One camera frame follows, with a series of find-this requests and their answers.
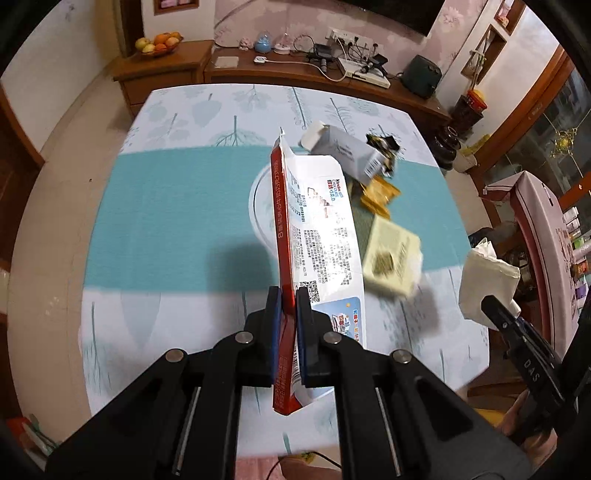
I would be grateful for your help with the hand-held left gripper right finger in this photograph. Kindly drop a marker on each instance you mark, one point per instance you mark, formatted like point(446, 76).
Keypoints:
point(302, 332)

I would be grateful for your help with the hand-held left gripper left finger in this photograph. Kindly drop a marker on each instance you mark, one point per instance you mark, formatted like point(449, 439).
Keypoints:
point(274, 323)

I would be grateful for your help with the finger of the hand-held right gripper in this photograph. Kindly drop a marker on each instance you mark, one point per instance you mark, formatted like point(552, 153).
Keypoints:
point(496, 314)
point(538, 344)

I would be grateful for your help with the white paper tissue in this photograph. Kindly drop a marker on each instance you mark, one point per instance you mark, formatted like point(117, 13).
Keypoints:
point(487, 277)

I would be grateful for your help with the red and white carton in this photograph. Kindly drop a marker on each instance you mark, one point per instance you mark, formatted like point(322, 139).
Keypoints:
point(323, 230)

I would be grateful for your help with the person's right hand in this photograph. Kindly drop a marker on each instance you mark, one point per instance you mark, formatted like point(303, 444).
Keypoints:
point(510, 417)

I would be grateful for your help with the colourful small boxes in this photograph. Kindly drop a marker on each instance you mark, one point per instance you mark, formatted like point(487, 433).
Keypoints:
point(579, 258)

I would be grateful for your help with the pale yellow box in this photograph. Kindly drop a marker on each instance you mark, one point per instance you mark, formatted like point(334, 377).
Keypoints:
point(392, 254)

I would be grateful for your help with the person's pink trousers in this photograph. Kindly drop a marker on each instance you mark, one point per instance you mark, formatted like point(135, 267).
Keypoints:
point(295, 468)

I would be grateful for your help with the white bucket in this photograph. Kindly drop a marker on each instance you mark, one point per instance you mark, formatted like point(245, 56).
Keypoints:
point(466, 160)

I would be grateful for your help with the orange snack wrapper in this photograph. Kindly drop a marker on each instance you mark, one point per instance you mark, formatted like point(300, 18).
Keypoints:
point(381, 196)

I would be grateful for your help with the table with light blue cloth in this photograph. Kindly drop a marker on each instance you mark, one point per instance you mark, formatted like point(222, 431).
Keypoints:
point(161, 207)

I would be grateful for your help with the dark brown stacked pot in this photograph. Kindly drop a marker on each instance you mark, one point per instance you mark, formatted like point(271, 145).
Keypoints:
point(448, 147)

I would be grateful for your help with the wooden framed glass door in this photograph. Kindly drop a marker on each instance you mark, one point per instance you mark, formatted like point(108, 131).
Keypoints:
point(521, 134)

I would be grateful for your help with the gold hanging ornament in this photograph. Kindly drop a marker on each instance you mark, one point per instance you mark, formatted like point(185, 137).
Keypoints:
point(567, 142)

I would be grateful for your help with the grey and white box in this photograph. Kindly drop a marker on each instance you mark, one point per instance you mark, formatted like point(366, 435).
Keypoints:
point(346, 150)

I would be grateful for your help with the dark tall stand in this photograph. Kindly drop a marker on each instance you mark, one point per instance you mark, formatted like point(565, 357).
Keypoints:
point(464, 117)

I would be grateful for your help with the black and gold wrapper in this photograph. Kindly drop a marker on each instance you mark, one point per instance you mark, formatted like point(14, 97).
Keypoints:
point(383, 144)

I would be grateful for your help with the dark green toaster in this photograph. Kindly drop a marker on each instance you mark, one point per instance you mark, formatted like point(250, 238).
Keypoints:
point(421, 76)

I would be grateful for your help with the long wooden television bench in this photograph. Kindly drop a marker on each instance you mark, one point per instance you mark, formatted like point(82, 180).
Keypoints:
point(286, 74)

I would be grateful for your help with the flat grey box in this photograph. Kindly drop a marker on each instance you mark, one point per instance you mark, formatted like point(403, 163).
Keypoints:
point(227, 62)

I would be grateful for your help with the white set-top box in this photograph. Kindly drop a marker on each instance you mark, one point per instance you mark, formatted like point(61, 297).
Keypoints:
point(360, 71)

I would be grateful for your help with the red and white plastic items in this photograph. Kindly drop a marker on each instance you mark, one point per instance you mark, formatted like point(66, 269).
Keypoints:
point(32, 438)

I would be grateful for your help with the wooden side cabinet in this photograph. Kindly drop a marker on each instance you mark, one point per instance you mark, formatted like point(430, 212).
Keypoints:
point(161, 74)

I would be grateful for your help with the blue snow globe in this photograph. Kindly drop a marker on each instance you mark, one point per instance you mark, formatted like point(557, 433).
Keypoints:
point(262, 44)

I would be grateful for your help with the pink ornament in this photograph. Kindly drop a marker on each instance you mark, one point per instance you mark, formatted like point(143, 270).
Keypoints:
point(285, 42)

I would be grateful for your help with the white power strip with plugs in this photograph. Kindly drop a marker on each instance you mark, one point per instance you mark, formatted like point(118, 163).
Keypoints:
point(353, 39)

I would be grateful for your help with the fruit bowl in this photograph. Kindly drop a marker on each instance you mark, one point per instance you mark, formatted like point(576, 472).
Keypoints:
point(157, 44)

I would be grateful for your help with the black flat television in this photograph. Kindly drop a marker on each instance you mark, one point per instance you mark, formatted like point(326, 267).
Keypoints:
point(392, 14)

